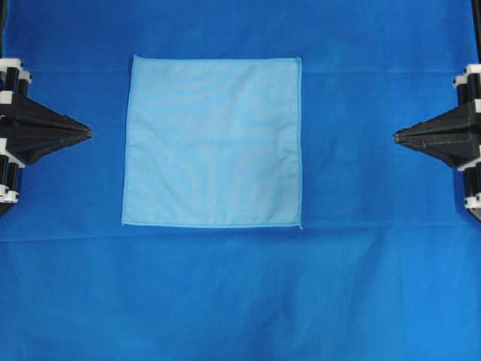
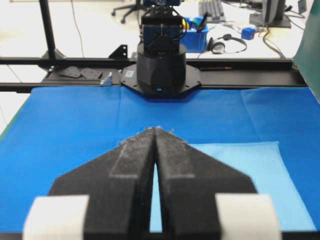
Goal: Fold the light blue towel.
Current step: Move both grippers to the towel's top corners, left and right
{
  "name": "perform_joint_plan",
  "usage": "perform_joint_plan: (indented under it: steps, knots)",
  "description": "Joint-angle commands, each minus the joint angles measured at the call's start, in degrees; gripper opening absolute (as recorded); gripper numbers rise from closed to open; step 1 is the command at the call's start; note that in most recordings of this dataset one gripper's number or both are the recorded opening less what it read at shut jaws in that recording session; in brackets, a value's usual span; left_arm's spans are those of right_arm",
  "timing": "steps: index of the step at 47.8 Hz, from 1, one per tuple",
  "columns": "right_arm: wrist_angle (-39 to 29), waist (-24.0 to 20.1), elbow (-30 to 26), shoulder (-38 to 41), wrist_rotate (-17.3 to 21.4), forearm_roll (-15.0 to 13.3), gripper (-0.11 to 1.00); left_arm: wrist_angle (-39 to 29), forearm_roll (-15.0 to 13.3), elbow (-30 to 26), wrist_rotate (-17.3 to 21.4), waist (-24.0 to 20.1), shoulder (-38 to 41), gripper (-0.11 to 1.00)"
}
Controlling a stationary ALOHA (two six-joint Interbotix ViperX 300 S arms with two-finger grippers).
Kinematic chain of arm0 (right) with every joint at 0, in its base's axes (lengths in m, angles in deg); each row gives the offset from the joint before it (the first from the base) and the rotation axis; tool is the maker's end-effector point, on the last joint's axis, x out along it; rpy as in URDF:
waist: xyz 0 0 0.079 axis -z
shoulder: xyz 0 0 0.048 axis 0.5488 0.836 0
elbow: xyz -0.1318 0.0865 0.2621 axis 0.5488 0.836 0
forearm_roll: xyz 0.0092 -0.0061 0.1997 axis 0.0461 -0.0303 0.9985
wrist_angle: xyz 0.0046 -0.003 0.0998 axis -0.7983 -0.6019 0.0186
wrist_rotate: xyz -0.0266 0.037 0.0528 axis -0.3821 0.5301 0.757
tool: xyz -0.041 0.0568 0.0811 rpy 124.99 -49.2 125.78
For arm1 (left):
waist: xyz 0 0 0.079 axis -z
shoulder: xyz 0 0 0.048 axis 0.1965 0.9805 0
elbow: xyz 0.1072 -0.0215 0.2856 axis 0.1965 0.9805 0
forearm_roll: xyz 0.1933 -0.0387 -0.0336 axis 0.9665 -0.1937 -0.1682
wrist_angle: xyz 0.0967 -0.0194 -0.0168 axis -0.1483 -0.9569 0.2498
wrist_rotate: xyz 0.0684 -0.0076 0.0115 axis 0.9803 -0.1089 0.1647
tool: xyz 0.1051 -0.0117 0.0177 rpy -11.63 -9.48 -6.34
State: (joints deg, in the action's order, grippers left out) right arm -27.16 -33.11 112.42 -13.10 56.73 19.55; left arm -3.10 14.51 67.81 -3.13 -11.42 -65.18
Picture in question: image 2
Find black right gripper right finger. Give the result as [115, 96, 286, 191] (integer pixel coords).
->
[154, 127, 283, 240]

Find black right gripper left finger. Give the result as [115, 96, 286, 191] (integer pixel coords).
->
[22, 127, 155, 240]

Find light blue towel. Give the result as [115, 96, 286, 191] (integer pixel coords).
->
[149, 140, 317, 233]

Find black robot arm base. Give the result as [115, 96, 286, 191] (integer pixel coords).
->
[120, 0, 201, 98]

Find dark blue table cloth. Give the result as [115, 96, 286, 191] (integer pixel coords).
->
[0, 87, 320, 233]

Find black headphones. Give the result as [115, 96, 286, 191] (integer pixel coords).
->
[206, 33, 248, 55]

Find blue plastic storage bin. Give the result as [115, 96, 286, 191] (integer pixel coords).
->
[180, 16, 209, 53]

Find blue tape roll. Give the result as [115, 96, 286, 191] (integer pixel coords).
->
[241, 27, 256, 41]

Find green backdrop panel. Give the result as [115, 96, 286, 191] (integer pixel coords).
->
[293, 0, 320, 101]

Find black keyboard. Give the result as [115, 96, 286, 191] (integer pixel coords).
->
[198, 0, 226, 24]

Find black office chair base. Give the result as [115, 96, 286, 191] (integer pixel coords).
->
[111, 0, 146, 25]

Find black monitor stand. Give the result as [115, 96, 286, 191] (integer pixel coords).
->
[249, 0, 291, 28]

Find black aluminium frame rail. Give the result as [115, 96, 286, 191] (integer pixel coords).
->
[0, 57, 307, 97]

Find black vertical frame post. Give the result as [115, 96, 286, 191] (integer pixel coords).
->
[39, 0, 56, 60]

